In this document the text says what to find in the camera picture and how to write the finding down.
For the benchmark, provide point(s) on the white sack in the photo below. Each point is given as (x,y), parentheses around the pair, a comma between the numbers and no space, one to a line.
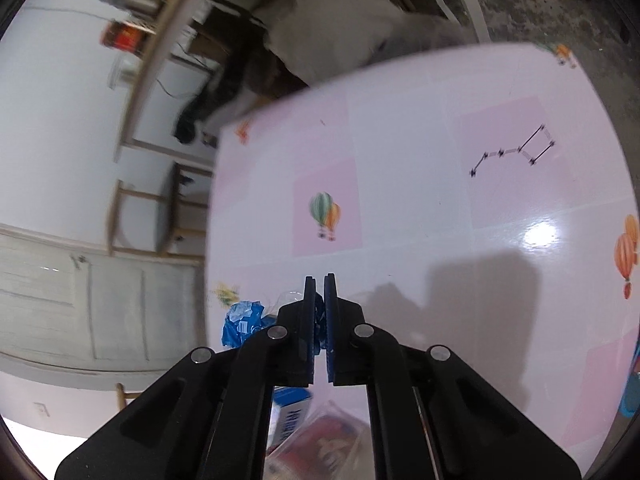
(340,25)

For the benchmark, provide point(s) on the white panel door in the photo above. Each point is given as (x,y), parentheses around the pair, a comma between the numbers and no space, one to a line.
(115,310)

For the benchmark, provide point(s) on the long counter shelf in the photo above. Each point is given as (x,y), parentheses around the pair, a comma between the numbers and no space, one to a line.
(145,62)

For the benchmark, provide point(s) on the red can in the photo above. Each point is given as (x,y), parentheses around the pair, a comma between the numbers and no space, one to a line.
(122,36)

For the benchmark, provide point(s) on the red snack packet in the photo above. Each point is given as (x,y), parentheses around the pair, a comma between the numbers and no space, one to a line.
(330,445)

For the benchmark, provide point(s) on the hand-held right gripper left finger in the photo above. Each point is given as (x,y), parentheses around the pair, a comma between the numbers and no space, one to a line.
(300,330)

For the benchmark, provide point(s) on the wooden chair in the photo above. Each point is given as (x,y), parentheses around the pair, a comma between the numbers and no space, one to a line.
(165,215)

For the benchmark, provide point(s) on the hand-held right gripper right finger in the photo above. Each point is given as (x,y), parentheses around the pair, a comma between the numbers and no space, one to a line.
(332,320)

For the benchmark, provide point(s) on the pink printed tablecloth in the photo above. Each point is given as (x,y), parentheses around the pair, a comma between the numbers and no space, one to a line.
(425,185)

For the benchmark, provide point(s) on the blue white carton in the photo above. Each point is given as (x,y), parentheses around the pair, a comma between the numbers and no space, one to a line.
(290,415)

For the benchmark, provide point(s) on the white wall socket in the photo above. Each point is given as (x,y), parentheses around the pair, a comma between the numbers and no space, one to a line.
(41,408)

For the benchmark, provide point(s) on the dark cloth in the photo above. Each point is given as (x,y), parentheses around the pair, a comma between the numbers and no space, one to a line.
(225,90)

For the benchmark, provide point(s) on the white support leg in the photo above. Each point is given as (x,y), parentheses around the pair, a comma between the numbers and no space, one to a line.
(470,10)

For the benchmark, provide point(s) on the glass jar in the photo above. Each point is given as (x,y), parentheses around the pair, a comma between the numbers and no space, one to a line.
(120,72)

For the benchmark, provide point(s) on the blue wrapper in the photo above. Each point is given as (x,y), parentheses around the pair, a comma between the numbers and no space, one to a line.
(242,330)

